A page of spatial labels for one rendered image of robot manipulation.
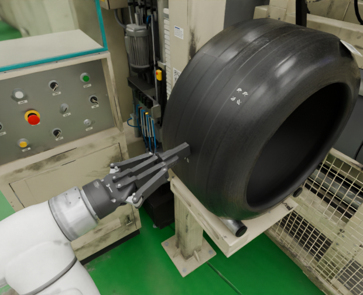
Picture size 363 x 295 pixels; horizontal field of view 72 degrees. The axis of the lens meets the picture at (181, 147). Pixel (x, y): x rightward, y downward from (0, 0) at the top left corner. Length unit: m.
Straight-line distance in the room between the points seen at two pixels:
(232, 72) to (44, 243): 0.47
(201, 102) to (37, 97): 0.71
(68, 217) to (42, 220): 0.04
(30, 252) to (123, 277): 1.30
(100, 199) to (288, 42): 0.48
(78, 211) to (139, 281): 1.29
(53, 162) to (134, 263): 0.90
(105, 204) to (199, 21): 0.56
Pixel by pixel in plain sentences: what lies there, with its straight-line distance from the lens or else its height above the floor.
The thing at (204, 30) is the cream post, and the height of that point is 1.39.
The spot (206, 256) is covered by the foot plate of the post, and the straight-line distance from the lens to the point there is 1.78.
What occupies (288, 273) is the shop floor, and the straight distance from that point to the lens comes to 1.87.
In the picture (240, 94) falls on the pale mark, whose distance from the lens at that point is 0.51.
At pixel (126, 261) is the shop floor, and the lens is 1.81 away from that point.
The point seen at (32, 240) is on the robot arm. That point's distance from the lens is 0.50.
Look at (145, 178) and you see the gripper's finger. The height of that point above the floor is 1.22.
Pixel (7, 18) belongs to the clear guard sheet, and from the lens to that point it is 1.00.
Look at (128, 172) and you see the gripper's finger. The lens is 0.53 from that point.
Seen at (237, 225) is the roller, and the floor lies 0.92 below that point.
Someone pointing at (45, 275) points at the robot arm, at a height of 1.17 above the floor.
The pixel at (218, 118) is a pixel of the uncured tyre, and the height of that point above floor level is 1.32.
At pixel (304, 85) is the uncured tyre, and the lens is 0.56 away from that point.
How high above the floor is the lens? 1.60
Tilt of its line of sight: 40 degrees down
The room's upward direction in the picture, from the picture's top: straight up
